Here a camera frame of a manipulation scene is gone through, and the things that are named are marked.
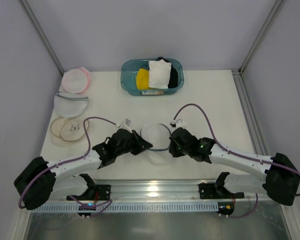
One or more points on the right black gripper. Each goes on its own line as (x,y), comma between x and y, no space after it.
(176,140)

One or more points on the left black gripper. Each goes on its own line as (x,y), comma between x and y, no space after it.
(134,141)

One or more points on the white mesh bag blue zipper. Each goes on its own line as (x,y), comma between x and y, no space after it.
(158,134)

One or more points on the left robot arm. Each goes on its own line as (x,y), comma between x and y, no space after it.
(36,183)

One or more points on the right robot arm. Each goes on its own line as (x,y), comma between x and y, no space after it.
(274,176)

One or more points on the black bra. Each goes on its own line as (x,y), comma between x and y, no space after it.
(173,80)

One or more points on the yellow bra pad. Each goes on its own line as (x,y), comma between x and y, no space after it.
(142,79)

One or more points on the white folded bra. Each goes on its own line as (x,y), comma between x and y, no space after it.
(159,74)

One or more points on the beige trimmed mesh bag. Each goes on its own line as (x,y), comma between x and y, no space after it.
(66,131)

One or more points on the blue trimmed flat mesh bag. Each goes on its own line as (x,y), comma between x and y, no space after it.
(70,105)

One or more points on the pink trimmed mesh bag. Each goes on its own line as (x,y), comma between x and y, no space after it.
(76,80)

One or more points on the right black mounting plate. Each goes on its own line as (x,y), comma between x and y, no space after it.
(207,191)

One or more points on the black mounting plate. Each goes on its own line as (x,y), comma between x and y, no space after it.
(207,191)
(102,192)

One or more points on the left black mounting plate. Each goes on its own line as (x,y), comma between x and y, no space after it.
(102,192)

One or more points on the teal plastic basin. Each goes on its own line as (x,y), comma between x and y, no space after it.
(128,76)

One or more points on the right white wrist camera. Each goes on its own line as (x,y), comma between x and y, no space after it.
(178,123)

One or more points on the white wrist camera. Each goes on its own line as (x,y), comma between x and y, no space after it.
(124,125)
(178,123)

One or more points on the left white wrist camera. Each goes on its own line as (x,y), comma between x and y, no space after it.
(124,125)

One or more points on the aluminium front rail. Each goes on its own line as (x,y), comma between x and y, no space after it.
(152,190)

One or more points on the white slotted cable duct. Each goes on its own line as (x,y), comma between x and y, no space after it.
(131,207)

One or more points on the right rear frame post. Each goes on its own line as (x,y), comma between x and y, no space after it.
(262,33)

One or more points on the frame post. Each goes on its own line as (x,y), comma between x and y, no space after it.
(41,34)
(262,33)

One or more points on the left rear frame post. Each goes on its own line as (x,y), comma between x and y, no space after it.
(41,34)

